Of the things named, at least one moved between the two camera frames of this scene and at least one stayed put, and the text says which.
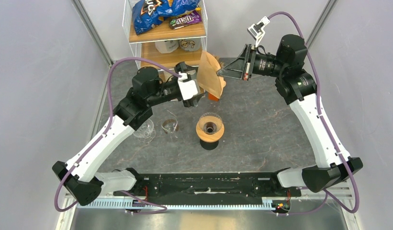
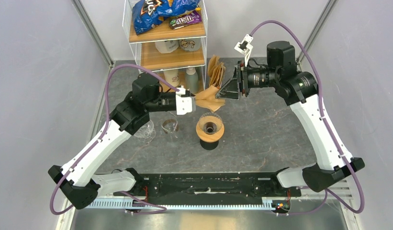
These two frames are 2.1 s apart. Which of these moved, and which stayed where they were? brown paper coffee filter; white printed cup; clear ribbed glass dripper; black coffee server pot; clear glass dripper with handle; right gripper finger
Moved: brown paper coffee filter; right gripper finger
Stayed: white printed cup; black coffee server pot; clear ribbed glass dripper; clear glass dripper with handle
